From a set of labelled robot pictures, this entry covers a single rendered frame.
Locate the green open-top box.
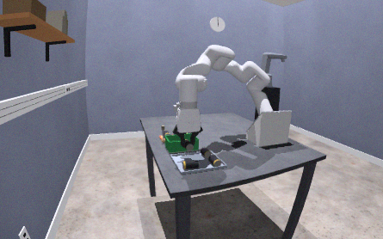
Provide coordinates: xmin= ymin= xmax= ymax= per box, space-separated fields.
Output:
xmin=165 ymin=133 xmax=199 ymax=153

